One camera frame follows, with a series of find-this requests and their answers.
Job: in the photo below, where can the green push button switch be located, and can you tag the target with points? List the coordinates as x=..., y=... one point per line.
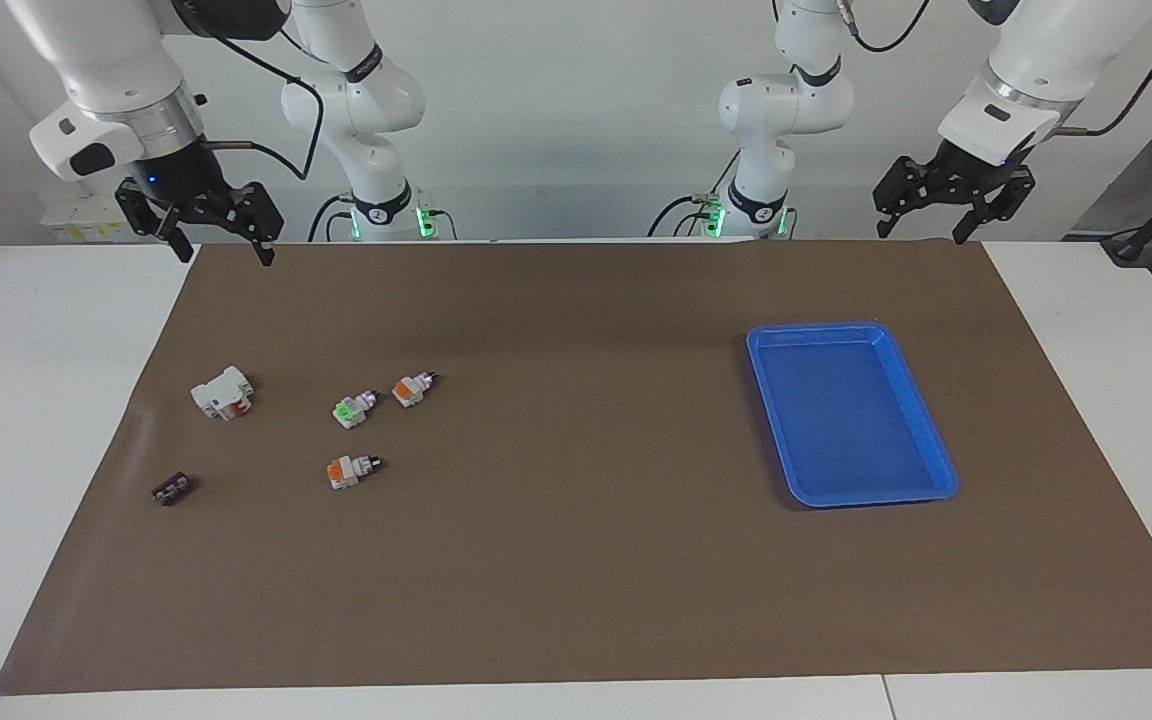
x=351, y=410

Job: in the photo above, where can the white circuit breaker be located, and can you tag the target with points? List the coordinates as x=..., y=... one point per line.
x=221, y=393

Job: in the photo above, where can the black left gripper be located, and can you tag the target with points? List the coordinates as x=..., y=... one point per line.
x=966, y=172

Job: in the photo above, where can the small dark electronic component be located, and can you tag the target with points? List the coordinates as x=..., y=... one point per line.
x=173, y=490

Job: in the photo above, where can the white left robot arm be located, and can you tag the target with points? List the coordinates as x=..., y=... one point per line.
x=1036, y=60

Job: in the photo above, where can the brown table mat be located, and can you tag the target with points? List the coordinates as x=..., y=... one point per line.
x=576, y=560

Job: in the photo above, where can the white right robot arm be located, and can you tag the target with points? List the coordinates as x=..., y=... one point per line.
x=106, y=60

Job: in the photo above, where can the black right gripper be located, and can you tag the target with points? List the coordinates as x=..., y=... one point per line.
x=181, y=175

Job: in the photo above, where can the blue plastic tray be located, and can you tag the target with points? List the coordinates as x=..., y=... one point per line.
x=851, y=420

